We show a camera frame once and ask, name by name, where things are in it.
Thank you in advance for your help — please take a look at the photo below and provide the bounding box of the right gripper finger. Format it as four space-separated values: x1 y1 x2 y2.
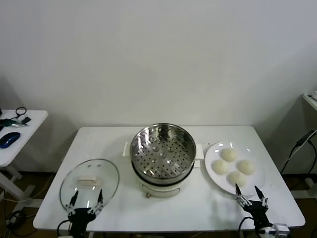
255 185 270 208
235 183 252 206

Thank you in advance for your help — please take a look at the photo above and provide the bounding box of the white adapter cable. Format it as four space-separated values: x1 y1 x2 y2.
280 138 317 172

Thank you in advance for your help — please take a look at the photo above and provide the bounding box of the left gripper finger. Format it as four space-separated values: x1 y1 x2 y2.
89 189 104 215
64 190 79 215

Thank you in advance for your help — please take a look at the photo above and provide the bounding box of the black adapter cable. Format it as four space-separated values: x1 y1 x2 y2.
287 143 315 176

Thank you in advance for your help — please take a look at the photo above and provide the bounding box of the beige floor cable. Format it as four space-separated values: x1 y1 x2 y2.
0 173 57 202

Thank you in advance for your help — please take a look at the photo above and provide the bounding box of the blue computer mouse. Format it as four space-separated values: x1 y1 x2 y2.
0 132 21 149

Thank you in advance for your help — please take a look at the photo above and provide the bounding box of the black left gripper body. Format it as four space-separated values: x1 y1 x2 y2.
68 207 96 238

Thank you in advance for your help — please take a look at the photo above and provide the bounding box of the glass lid with white handle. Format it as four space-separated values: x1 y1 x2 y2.
59 158 120 214

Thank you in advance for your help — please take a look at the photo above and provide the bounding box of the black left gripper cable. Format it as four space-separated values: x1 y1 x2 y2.
57 219 72 236

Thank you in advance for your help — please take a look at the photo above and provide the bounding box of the stacked steamer pot with cloths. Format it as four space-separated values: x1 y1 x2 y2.
132 160 202 199

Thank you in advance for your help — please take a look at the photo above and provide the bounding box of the stainless steel steamer basket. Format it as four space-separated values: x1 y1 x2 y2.
123 123 205 179

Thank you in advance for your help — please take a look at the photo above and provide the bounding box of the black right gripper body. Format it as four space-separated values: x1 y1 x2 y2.
244 200 273 230

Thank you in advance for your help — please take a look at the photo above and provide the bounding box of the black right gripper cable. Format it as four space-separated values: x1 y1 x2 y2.
238 216 253 238

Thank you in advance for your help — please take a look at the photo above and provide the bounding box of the white side table with mouse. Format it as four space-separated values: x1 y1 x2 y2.
0 110 49 206

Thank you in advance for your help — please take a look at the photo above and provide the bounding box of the white round plate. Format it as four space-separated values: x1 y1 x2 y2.
204 141 267 196

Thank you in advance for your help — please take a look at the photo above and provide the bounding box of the white steamed baozi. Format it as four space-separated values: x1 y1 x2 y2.
212 160 230 175
237 159 256 175
227 171 248 187
221 148 238 163

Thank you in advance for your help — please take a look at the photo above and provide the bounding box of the black power adapter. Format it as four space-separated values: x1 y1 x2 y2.
296 129 316 147

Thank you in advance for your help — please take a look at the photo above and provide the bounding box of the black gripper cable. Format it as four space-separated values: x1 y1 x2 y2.
238 216 253 238
57 219 72 236

